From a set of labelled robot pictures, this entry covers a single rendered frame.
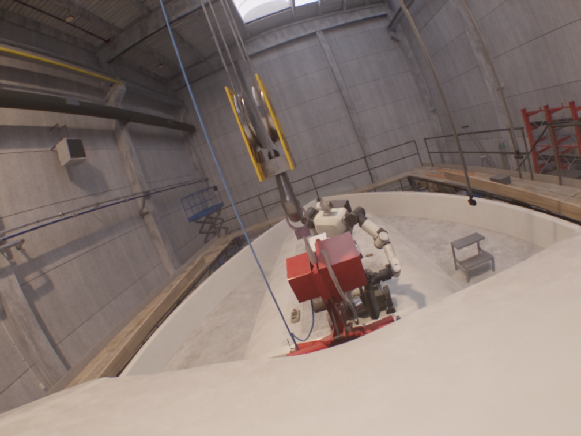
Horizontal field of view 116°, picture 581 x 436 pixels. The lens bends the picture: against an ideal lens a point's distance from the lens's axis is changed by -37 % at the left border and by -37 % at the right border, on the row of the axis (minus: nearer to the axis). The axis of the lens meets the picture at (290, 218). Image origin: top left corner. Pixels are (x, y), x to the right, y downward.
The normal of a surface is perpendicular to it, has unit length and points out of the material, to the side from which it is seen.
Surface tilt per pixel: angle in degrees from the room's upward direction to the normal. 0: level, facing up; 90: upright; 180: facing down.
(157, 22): 90
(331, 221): 62
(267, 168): 90
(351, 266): 110
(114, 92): 90
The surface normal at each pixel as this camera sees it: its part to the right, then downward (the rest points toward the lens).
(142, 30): -0.07, 0.21
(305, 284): 0.04, 0.47
